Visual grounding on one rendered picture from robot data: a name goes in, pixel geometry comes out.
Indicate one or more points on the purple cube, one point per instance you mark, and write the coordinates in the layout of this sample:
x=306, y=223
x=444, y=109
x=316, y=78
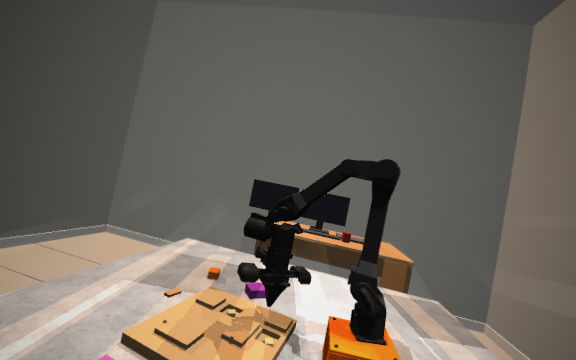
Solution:
x=255, y=290

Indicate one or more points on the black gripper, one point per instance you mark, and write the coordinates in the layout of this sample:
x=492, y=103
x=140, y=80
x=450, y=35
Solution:
x=275, y=276

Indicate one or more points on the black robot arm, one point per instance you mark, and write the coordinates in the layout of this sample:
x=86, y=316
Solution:
x=369, y=316

